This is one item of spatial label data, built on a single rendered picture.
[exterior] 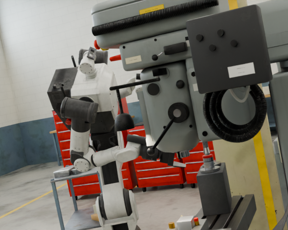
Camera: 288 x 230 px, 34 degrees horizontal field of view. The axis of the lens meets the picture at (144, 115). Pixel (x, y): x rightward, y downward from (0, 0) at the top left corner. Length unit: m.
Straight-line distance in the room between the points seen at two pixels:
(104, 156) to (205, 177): 0.50
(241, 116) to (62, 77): 1.08
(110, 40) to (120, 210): 1.02
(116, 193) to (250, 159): 1.38
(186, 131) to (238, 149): 1.87
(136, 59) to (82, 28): 10.49
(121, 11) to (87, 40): 10.40
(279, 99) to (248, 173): 2.06
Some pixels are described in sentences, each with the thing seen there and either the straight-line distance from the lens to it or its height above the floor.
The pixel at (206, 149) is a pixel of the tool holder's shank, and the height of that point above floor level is 1.23.
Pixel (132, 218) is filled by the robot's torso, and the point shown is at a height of 0.91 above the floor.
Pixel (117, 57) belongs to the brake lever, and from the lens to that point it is 1.91.
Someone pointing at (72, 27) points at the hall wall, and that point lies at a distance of 12.26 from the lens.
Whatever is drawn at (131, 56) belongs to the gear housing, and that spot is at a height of 1.68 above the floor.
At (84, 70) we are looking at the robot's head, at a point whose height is 1.69.
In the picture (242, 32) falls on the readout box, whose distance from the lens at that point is 1.30.
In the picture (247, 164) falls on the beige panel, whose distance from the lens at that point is 3.50.
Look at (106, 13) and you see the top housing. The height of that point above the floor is 1.84.
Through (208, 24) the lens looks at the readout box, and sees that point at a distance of 1.32.
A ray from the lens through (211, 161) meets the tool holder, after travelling 2.13.
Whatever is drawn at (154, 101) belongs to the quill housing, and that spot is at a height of 1.50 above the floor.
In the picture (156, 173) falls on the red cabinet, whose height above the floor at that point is 0.27.
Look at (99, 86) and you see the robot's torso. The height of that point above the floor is 1.60.
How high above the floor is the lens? 1.57
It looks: 4 degrees down
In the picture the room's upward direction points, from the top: 11 degrees counter-clockwise
